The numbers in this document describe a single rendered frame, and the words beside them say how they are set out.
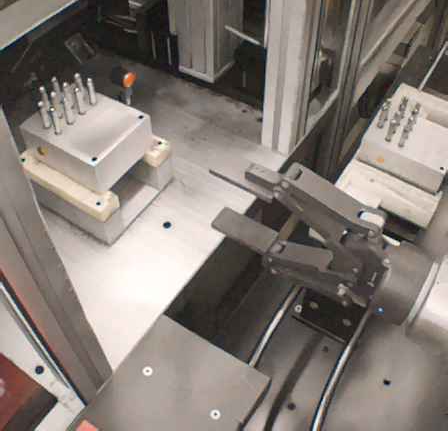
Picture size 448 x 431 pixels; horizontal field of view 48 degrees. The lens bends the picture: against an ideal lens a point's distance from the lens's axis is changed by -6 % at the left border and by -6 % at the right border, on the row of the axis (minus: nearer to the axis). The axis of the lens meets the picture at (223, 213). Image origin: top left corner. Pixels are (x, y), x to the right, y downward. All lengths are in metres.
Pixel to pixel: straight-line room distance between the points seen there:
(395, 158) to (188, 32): 0.35
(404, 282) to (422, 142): 0.34
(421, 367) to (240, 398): 0.39
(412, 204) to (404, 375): 0.26
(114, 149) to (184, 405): 0.28
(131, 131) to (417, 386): 0.55
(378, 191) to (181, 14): 0.38
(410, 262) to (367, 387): 0.37
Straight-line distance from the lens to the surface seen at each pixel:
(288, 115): 0.69
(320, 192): 0.47
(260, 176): 0.49
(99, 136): 0.60
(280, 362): 0.81
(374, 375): 0.83
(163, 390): 0.55
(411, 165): 0.75
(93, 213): 0.61
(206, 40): 0.79
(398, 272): 0.48
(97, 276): 0.62
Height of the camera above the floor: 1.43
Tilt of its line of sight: 51 degrees down
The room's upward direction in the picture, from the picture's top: straight up
